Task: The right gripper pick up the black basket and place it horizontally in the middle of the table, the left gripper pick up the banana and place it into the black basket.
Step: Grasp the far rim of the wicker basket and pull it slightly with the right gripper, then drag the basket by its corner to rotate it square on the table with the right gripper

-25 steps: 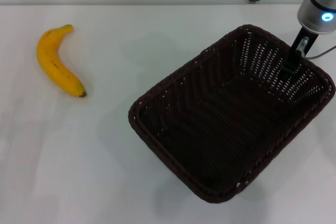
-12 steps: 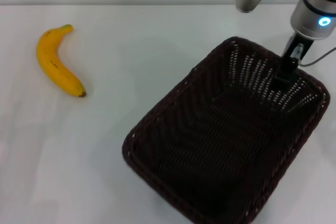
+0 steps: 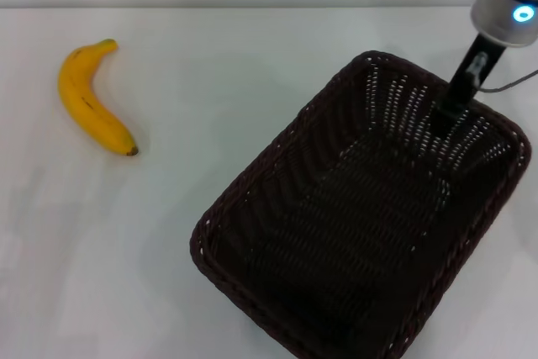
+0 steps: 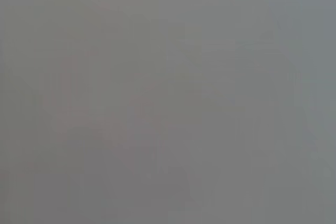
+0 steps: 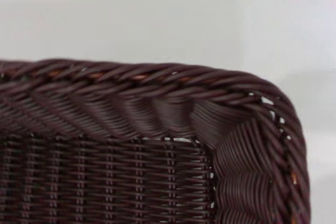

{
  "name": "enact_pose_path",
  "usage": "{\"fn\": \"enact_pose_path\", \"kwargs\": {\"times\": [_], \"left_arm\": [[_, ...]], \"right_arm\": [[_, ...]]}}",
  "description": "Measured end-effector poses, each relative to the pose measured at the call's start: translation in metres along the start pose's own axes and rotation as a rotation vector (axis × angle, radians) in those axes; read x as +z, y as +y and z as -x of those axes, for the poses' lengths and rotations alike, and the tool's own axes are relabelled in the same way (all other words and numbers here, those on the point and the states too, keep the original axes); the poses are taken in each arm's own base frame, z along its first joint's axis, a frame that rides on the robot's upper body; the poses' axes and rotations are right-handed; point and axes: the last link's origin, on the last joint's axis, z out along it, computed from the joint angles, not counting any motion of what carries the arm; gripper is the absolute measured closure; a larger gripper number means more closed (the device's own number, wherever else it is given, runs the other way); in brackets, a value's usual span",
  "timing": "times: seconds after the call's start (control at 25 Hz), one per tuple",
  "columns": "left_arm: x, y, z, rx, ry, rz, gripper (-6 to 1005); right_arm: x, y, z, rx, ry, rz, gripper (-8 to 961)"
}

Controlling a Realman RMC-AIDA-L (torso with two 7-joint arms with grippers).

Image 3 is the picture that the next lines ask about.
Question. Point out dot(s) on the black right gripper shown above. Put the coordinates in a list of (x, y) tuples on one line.
[(464, 81)]

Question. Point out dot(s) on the dark brown woven basket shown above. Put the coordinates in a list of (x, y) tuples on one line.
[(328, 228)]

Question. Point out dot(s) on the yellow banana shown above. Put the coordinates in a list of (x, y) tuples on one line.
[(84, 102)]

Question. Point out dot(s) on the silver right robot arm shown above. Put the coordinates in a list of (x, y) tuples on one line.
[(500, 10)]

